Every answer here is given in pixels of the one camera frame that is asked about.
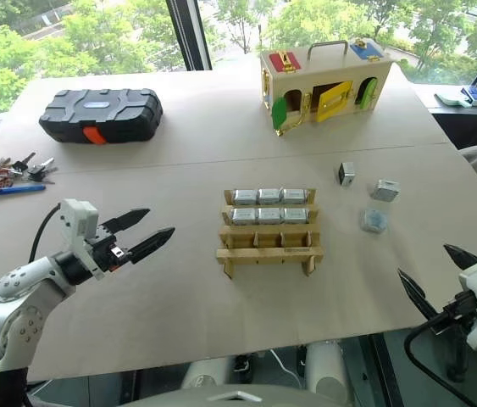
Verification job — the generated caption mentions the wooden tiered rack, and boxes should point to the wooden tiered rack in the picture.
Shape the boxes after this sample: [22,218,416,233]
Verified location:
[215,187,326,280]

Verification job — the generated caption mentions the blue pen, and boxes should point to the blue pen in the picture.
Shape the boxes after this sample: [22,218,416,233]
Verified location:
[0,183,47,197]

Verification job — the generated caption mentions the dark metal cube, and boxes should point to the dark metal cube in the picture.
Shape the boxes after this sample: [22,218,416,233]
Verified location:
[337,160,358,187]

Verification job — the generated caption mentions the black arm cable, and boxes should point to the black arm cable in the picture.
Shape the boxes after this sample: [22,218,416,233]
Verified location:
[403,320,477,407]
[28,203,63,265]

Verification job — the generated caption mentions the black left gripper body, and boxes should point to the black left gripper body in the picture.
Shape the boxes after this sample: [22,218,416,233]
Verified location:
[84,224,134,274]

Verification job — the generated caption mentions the thin white cable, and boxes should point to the thin white cable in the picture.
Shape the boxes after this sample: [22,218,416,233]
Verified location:
[268,348,303,383]

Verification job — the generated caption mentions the black case with orange latch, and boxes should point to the black case with orange latch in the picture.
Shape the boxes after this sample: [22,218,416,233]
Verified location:
[38,87,164,147]

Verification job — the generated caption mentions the wooden lock box coloured doors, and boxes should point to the wooden lock box coloured doors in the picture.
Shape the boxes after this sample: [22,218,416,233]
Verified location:
[258,39,394,137]

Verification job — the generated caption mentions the grey robot torso cover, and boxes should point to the grey robot torso cover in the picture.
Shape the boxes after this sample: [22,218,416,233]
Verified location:
[117,382,352,407]

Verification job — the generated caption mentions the silver key bunch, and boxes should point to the silver key bunch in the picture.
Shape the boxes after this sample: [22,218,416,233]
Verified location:
[27,157,59,185]

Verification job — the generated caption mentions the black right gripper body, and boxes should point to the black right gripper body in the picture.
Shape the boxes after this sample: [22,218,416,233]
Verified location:
[428,291,477,336]

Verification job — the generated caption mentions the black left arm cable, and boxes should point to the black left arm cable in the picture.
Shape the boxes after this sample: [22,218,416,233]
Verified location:
[28,203,63,265]

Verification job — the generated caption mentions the black window frame post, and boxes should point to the black window frame post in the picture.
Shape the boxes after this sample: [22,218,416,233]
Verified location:
[165,0,214,72]

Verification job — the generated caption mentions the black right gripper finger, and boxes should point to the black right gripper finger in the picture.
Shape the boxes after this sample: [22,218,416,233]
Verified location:
[442,243,477,270]
[397,267,439,321]

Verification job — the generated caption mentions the black-headed key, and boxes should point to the black-headed key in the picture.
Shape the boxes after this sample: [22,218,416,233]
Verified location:
[10,152,37,174]

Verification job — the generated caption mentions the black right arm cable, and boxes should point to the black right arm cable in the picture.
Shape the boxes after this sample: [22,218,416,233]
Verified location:
[403,320,477,407]

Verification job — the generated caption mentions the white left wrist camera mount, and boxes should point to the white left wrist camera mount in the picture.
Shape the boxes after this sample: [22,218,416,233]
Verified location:
[58,198,106,280]

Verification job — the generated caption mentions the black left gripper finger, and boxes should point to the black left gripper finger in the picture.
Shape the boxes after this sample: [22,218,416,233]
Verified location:
[125,226,177,265]
[98,207,152,234]

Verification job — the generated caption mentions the blue and white small box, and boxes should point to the blue and white small box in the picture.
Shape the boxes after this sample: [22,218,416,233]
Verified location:
[459,86,477,109]

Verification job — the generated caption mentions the clear plastic block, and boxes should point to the clear plastic block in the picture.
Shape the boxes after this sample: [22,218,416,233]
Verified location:
[358,198,391,233]

